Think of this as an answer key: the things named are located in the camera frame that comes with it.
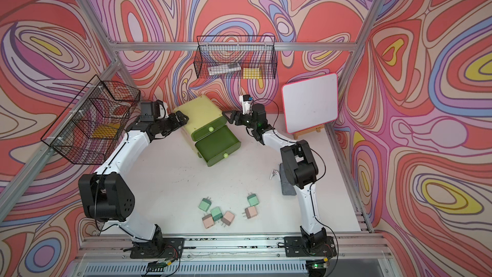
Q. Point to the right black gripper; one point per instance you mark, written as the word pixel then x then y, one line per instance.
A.
pixel 231 120

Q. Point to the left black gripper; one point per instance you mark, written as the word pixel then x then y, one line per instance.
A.
pixel 175 124

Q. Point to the green drawer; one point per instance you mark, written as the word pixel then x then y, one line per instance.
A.
pixel 209 128
pixel 217 146

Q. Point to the yellow green drawer cabinet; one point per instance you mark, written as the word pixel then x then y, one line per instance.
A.
pixel 200 111

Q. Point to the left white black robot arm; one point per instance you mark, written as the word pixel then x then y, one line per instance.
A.
pixel 105 195

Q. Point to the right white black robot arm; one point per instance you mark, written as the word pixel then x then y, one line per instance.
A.
pixel 299 165

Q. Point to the yellow block in back basket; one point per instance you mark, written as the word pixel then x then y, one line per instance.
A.
pixel 251 73

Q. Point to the yellow block in basket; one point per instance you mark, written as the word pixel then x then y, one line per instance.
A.
pixel 251 73
pixel 106 131

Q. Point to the grey box in back basket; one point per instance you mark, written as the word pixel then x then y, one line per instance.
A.
pixel 224 69

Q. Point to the yellow block in left basket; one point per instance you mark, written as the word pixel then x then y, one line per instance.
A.
pixel 106 131

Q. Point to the green plug right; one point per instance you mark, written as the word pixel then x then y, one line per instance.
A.
pixel 253 200

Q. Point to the green plug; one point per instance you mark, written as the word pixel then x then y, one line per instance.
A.
pixel 253 200
pixel 205 204
pixel 216 213

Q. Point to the green plug left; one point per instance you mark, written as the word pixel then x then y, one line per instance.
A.
pixel 205 204

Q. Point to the wooden easel stand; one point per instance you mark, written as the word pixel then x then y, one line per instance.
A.
pixel 317 129

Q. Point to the green plug centre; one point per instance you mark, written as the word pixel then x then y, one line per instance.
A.
pixel 216 213

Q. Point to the pink plug right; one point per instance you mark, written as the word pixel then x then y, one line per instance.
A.
pixel 250 212

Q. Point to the pink plug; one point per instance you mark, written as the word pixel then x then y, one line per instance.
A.
pixel 208 221
pixel 250 212
pixel 228 218

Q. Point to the pink plug centre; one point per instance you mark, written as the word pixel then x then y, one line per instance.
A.
pixel 228 218

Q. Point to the pink plug left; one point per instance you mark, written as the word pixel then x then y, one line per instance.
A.
pixel 208 221

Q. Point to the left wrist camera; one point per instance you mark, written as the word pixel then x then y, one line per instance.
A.
pixel 152 111

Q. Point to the black wire basket back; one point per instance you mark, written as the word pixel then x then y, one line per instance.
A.
pixel 249 51

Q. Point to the black wire basket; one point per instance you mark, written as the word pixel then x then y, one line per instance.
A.
pixel 98 102
pixel 249 51

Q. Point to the black wire basket left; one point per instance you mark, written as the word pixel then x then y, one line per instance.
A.
pixel 98 102

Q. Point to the white board pink frame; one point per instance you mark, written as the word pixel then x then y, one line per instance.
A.
pixel 309 103

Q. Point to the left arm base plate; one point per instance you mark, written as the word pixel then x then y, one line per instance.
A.
pixel 164 248

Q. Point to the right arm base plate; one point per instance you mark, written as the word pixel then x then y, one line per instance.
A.
pixel 298 247

